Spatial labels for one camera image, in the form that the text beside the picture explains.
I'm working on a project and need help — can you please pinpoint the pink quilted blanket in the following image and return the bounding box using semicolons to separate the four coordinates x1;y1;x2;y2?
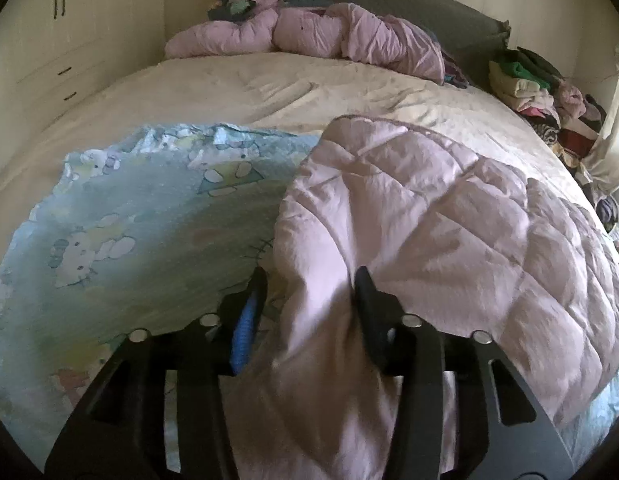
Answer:
230;116;619;480

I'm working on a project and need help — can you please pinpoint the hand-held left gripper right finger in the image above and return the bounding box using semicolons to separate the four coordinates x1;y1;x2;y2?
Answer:
353;266;578;480

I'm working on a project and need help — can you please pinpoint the bed with cream sheet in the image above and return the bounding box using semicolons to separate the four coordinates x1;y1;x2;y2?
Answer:
0;52;619;281

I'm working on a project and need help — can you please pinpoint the pink crumpled comforter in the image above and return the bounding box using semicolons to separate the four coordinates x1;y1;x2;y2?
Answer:
164;2;446;86

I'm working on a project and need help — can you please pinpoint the blue printed blanket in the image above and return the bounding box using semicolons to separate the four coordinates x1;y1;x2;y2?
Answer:
0;122;619;466

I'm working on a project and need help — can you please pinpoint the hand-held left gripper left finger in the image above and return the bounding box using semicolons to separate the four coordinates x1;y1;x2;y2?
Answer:
44;266;269;480

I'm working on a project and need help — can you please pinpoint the cream curtain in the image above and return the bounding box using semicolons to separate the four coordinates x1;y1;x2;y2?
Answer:
582;30;619;197

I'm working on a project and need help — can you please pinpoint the pile of folded clothes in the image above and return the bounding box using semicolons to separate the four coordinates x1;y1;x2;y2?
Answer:
489;47;619;233

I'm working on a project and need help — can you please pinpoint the dark striped cloth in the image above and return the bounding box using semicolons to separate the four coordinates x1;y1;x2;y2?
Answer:
442;67;473;90

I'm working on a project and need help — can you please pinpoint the cream wardrobe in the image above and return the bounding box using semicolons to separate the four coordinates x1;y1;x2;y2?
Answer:
0;0;166;128

